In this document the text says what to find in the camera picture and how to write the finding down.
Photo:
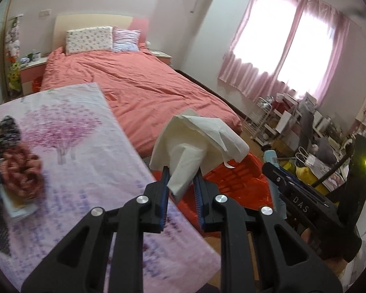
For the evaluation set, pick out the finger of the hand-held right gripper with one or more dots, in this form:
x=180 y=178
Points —
x=280 y=177

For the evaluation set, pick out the pale wooden nightstand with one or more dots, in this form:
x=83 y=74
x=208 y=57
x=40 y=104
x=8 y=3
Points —
x=161 y=56

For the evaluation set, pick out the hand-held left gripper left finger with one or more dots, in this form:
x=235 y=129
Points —
x=166 y=189

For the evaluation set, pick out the pink and white nightstand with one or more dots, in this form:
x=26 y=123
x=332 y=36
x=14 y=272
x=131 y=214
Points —
x=30 y=73

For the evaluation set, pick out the white wall socket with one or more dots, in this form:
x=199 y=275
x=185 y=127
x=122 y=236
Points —
x=44 y=13

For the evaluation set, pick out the pink curtain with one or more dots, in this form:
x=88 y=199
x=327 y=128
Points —
x=262 y=36

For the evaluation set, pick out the yellow bag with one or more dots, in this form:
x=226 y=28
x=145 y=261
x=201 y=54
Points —
x=308 y=174

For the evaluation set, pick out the cream and pink headboard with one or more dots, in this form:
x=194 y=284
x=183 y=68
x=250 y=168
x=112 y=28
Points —
x=88 y=21

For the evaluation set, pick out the black chair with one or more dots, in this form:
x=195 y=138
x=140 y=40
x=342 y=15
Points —
x=306 y=131

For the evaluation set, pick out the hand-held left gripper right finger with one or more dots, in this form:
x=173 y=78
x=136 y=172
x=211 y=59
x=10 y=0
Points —
x=199 y=195

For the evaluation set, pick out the grey plush toy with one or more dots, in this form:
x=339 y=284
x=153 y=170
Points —
x=326 y=151

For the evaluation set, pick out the red patterned cloth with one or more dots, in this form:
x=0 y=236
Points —
x=23 y=174

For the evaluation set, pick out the dark floral cloth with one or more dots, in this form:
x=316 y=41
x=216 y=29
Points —
x=8 y=135

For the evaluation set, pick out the white paper tissue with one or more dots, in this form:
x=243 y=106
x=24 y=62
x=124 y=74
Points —
x=195 y=140

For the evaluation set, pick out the floral printed tablecloth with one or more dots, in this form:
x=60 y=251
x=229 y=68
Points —
x=79 y=146

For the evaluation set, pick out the bed with coral duvet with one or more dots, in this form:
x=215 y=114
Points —
x=146 y=88

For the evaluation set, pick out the orange plastic basket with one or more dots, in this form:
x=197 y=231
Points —
x=231 y=183

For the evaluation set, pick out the floral pillow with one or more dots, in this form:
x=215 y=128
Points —
x=90 y=39

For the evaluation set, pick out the striped pink pillow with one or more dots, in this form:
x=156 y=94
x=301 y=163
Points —
x=126 y=39

